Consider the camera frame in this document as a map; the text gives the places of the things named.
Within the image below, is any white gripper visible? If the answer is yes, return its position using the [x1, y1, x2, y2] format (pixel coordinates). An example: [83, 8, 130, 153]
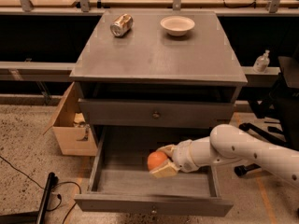
[149, 140, 199, 178]

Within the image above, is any orange ball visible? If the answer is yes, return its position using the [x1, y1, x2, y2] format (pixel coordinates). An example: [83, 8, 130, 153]
[147, 151, 168, 171]

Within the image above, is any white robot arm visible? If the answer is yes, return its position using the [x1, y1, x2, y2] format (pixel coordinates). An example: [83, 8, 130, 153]
[148, 124, 299, 187]

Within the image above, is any open lower grey drawer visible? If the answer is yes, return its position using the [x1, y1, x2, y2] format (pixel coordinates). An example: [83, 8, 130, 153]
[75, 126, 233, 217]

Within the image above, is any grey wooden drawer cabinet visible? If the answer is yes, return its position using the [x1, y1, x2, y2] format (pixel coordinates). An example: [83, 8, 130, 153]
[71, 9, 247, 143]

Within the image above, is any upper grey drawer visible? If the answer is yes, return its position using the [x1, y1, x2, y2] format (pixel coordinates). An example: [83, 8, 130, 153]
[78, 99, 234, 129]

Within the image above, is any silver orange soda can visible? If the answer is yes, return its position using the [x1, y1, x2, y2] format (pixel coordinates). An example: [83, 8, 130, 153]
[110, 14, 134, 37]

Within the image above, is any cardboard box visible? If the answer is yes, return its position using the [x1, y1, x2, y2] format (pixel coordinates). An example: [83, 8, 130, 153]
[43, 83, 97, 156]

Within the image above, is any black office chair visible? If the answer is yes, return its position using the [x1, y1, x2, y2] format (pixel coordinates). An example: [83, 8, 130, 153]
[234, 55, 299, 177]

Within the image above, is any white bowl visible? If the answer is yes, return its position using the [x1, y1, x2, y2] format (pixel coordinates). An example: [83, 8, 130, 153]
[160, 16, 195, 36]

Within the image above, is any clear sanitizer pump bottle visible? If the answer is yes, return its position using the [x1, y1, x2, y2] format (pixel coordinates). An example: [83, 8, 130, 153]
[253, 49, 270, 73]

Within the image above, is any black floor stand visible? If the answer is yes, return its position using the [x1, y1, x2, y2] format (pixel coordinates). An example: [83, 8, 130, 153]
[0, 173, 58, 224]

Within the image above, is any black floor cable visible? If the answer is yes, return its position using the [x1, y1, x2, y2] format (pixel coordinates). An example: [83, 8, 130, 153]
[0, 154, 82, 224]

